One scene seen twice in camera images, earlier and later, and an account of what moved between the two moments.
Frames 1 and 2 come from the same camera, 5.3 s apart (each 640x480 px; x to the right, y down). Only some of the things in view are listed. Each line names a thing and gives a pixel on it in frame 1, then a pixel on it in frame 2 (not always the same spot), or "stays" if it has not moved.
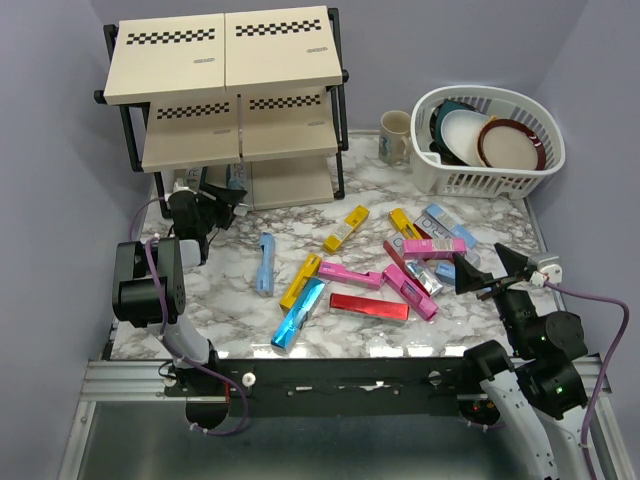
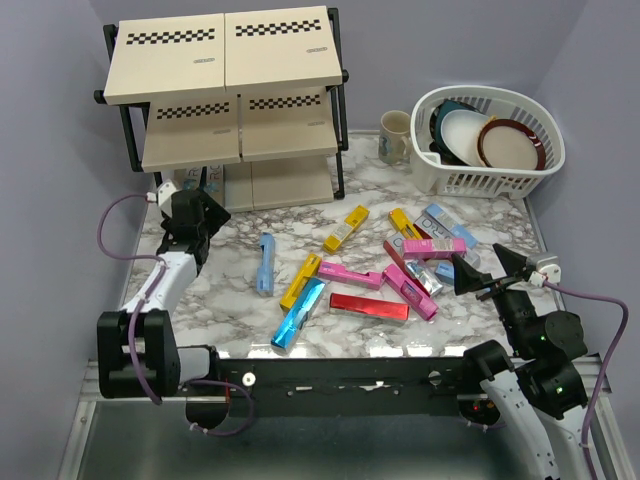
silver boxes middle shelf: [353, 305] stays
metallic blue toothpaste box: [298, 314] stays
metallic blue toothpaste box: [239, 177] to [215, 182]
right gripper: [467, 276] stays
